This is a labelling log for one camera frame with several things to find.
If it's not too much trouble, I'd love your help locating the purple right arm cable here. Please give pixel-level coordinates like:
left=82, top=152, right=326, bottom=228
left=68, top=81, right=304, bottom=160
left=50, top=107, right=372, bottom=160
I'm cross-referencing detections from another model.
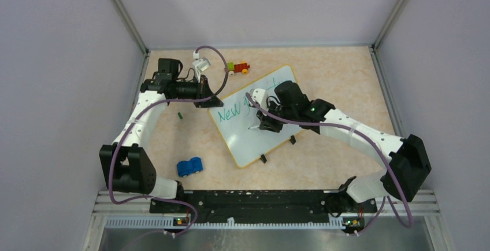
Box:
left=244, top=92, right=415, bottom=237

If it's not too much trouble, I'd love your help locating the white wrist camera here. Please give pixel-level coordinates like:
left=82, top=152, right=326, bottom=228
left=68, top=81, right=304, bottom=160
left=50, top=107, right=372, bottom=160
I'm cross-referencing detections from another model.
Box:
left=249, top=88, right=269, bottom=110
left=192, top=51, right=211, bottom=82

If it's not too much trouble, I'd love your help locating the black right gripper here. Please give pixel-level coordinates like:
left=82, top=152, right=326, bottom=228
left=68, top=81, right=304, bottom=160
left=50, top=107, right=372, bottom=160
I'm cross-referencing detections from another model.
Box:
left=257, top=99, right=296, bottom=133

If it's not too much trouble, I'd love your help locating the blue toy car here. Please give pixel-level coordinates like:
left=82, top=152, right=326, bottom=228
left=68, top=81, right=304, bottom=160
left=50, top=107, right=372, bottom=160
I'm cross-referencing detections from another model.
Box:
left=176, top=157, right=203, bottom=178

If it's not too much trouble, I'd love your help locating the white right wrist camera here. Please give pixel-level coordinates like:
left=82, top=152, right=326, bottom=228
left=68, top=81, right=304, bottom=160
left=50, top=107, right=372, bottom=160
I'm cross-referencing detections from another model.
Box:
left=249, top=88, right=269, bottom=110

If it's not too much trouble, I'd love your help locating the yellow-framed whiteboard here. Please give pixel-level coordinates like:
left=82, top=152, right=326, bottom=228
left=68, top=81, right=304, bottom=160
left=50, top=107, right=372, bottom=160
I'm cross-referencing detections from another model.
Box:
left=209, top=65, right=302, bottom=168

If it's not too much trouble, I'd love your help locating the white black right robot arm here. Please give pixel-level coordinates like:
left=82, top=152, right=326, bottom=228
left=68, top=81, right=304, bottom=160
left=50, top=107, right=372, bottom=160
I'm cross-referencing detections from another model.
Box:
left=247, top=80, right=432, bottom=212

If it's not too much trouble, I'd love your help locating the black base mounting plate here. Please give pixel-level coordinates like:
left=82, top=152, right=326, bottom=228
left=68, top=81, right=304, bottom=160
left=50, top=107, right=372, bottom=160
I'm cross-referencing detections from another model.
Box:
left=149, top=190, right=377, bottom=224

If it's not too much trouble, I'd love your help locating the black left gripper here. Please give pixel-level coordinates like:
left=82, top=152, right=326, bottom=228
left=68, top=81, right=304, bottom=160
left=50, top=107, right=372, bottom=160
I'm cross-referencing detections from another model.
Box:
left=173, top=74, right=223, bottom=108

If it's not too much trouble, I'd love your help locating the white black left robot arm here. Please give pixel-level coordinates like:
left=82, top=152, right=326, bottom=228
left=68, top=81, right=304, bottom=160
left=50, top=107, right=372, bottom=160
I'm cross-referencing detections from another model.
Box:
left=99, top=58, right=223, bottom=213

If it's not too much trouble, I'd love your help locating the aluminium frame rail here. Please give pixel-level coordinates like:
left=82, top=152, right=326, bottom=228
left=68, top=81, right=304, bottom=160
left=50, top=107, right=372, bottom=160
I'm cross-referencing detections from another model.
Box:
left=81, top=190, right=454, bottom=251

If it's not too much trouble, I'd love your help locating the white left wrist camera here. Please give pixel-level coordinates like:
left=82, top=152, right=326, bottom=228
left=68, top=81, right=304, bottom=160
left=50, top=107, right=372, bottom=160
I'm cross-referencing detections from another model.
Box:
left=192, top=51, right=211, bottom=82

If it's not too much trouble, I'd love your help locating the red toy train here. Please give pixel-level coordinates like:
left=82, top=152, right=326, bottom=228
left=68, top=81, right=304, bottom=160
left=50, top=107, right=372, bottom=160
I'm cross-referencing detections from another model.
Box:
left=224, top=62, right=250, bottom=75

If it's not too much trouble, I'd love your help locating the black whiteboard clip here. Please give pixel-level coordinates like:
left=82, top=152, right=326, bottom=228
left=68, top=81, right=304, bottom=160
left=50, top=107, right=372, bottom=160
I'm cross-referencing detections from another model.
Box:
left=260, top=154, right=267, bottom=164
left=289, top=135, right=296, bottom=145

